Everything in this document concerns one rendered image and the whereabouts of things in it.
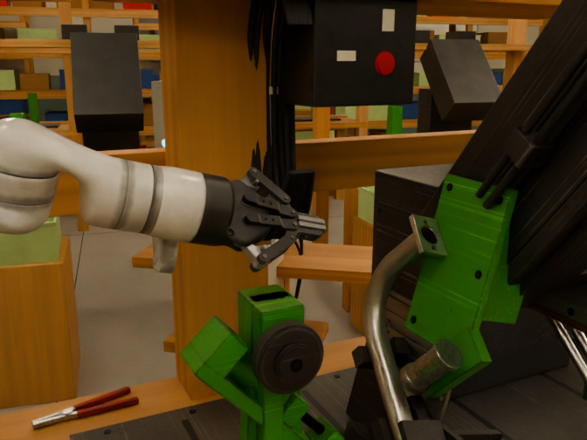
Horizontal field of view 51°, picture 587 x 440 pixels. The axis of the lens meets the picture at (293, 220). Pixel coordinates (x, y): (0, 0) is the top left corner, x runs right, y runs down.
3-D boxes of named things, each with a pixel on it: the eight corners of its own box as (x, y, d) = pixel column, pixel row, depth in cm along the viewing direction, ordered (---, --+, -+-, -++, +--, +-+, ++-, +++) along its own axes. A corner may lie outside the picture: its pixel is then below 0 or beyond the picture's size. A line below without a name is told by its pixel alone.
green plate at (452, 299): (512, 366, 76) (561, 200, 73) (461, 363, 72) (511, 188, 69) (450, 331, 86) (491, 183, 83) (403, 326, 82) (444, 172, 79)
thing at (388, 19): (415, 104, 93) (419, -1, 89) (314, 107, 86) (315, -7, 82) (370, 100, 104) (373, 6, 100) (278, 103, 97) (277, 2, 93)
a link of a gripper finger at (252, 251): (224, 244, 66) (238, 233, 67) (256, 275, 65) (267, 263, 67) (234, 233, 64) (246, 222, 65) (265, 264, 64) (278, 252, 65)
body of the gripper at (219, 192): (201, 221, 59) (286, 235, 64) (196, 152, 64) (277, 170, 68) (175, 258, 65) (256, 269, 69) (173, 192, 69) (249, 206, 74)
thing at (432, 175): (571, 366, 107) (595, 173, 99) (430, 407, 94) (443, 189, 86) (495, 326, 123) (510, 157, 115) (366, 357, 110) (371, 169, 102)
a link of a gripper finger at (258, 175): (247, 168, 69) (284, 206, 69) (257, 162, 71) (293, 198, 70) (238, 182, 71) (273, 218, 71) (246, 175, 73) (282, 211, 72)
